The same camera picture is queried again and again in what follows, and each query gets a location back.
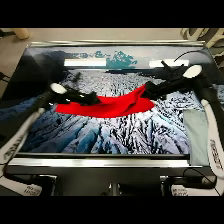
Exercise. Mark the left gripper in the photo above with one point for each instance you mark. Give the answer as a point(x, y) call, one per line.
point(85, 97)

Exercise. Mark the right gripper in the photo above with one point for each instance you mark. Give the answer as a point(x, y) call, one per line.
point(154, 89)

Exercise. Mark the red T-shirt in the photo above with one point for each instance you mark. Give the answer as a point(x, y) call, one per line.
point(113, 105)

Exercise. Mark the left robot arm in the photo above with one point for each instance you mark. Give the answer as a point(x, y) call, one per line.
point(20, 136)

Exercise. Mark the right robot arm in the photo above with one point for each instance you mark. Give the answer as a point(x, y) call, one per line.
point(213, 126)

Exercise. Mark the grey garment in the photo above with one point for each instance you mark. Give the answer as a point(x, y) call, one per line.
point(197, 136)

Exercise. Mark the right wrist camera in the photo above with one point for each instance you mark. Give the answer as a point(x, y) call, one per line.
point(169, 69)

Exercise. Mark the silver frame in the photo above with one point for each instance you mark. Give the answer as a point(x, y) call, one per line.
point(100, 162)

